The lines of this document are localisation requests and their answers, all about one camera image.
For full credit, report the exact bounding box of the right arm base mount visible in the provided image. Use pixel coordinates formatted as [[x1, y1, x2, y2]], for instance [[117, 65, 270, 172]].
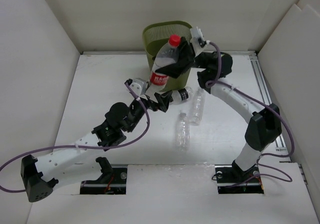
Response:
[[211, 165, 264, 195]]

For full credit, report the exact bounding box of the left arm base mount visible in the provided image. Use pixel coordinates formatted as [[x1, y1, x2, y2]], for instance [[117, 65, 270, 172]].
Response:
[[79, 165, 128, 195]]

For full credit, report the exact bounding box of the red cap plastic bottle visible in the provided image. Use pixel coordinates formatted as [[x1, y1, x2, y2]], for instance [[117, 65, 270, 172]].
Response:
[[146, 34, 181, 97]]

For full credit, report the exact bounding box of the black label plastic bottle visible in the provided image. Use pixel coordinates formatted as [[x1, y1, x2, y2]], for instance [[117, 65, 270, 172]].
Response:
[[170, 86, 193, 105]]

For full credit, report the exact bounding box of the green plastic waste bin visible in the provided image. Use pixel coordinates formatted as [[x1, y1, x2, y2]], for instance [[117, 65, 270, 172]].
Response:
[[142, 20, 194, 93]]

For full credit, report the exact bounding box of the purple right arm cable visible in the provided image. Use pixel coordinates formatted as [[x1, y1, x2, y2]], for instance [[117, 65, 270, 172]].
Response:
[[205, 41, 296, 187]]

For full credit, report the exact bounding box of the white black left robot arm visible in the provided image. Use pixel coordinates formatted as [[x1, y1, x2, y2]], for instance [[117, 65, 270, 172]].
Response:
[[20, 91, 172, 203]]

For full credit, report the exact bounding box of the clear white cap bottle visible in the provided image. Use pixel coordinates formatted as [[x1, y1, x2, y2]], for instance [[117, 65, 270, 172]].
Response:
[[175, 112, 190, 151]]

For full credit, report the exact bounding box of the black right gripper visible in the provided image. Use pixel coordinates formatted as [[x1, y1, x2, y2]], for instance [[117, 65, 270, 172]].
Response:
[[152, 36, 213, 78]]

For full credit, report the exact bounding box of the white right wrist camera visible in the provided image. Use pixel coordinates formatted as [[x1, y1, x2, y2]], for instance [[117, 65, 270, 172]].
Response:
[[190, 26, 207, 48]]

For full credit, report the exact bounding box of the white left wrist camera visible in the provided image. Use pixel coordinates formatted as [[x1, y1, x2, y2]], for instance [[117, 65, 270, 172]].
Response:
[[125, 78, 149, 96]]

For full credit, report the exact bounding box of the clear wide bottle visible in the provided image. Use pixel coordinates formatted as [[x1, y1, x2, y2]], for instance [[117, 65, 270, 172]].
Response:
[[189, 88, 206, 126]]

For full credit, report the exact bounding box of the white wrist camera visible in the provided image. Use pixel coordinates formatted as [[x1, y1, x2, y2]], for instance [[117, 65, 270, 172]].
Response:
[[190, 26, 207, 48], [125, 78, 149, 96]]

